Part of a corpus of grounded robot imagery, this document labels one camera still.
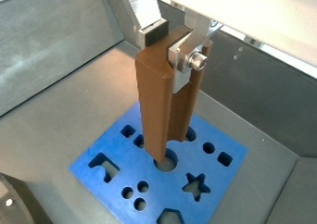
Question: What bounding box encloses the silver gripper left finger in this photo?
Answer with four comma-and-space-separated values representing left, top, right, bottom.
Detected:
126, 0, 168, 48

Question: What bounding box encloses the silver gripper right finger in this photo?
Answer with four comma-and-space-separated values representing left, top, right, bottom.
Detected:
168, 8, 221, 93

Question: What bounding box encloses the brown arch block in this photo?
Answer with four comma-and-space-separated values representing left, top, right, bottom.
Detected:
135, 26, 211, 163

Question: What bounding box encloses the blue shape sorter board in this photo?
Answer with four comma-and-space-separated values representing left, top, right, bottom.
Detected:
69, 105, 247, 224

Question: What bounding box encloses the black round base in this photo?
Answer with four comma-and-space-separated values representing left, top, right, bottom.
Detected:
0, 172, 53, 224

